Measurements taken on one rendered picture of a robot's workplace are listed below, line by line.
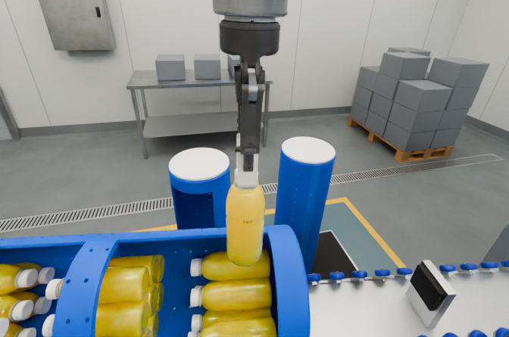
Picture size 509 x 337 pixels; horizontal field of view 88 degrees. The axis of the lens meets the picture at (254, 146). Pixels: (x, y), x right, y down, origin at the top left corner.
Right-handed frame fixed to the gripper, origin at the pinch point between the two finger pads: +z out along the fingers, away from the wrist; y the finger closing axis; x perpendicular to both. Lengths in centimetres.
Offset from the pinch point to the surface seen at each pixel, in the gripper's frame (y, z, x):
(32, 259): 17, 41, 56
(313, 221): 68, 84, -44
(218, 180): 60, 48, 7
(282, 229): 9.2, 25.6, -9.8
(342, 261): 78, 133, -75
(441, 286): 1, 40, -51
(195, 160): 72, 45, 18
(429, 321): -1, 52, -51
